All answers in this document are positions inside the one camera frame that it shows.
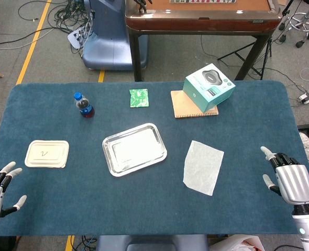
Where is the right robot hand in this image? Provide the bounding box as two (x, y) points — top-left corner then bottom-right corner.
(260, 146), (309, 206)

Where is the black floor cable tangle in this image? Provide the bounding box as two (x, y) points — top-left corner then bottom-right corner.
(18, 0), (95, 35)

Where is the silver metal tray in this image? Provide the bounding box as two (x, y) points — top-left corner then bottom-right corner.
(102, 122), (168, 178)

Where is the white socket panel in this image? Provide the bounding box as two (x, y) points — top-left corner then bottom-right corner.
(67, 27), (92, 50)

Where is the blue felt table cover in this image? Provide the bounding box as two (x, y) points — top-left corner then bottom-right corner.
(0, 79), (309, 237)

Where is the cola bottle blue cap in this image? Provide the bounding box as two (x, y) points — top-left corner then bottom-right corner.
(73, 92), (95, 119)

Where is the chrome stool base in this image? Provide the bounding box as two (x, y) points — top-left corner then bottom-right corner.
(278, 0), (309, 49)

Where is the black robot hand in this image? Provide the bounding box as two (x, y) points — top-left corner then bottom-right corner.
(133, 0), (153, 13)

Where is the white plastic bag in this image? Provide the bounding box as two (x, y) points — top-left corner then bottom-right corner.
(208, 234), (266, 251)

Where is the kraft spiral notebook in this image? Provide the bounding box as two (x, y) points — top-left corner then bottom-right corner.
(170, 90), (219, 119)

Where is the grey-blue robot torso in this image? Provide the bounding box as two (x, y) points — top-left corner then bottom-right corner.
(95, 234), (209, 251)

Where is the white shoe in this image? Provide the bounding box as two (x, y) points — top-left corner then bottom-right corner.
(299, 132), (309, 168)

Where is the black tripod stand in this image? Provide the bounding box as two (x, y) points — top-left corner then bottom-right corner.
(217, 39), (273, 81)

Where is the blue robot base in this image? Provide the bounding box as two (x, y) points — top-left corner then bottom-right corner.
(81, 0), (149, 71)

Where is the white paper sheet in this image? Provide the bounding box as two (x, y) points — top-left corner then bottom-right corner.
(182, 140), (225, 197)

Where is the green snack packet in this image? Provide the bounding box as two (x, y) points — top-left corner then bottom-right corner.
(129, 88), (150, 108)

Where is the teal product box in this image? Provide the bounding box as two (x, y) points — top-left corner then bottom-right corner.
(182, 63), (236, 112)

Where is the brown mahjong table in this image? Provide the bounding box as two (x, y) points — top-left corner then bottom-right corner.
(125, 0), (283, 82)

